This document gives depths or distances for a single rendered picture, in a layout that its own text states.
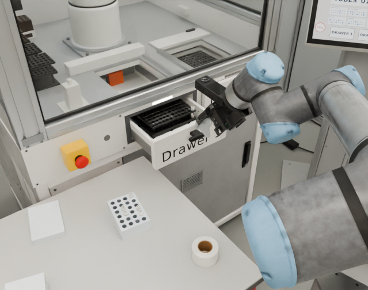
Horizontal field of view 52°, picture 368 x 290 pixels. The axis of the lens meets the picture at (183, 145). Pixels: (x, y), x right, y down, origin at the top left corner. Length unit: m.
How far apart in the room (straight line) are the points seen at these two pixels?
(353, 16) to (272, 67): 0.97
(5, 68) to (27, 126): 0.17
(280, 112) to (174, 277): 0.48
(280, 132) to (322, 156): 1.36
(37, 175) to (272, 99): 0.72
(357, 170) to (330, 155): 1.68
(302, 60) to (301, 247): 2.56
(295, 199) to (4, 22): 0.76
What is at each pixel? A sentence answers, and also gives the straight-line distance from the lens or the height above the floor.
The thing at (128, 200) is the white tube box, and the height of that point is 0.80.
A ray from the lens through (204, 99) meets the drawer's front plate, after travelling 1.38.
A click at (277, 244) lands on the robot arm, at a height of 1.24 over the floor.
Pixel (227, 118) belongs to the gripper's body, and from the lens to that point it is 0.99.
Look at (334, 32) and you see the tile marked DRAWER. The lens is 1.74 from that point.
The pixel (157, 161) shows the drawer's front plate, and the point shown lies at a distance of 1.16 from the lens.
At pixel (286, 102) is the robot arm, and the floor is 1.18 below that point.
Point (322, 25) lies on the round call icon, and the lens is 1.75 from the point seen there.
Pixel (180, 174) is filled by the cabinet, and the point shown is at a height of 0.55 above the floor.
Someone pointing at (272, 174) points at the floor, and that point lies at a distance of 2.44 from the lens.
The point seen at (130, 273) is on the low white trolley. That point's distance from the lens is 1.01.
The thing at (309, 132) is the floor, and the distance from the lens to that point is 2.87.
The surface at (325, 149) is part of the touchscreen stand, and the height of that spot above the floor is 0.35.
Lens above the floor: 1.60
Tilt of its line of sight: 38 degrees down
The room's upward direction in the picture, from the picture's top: straight up
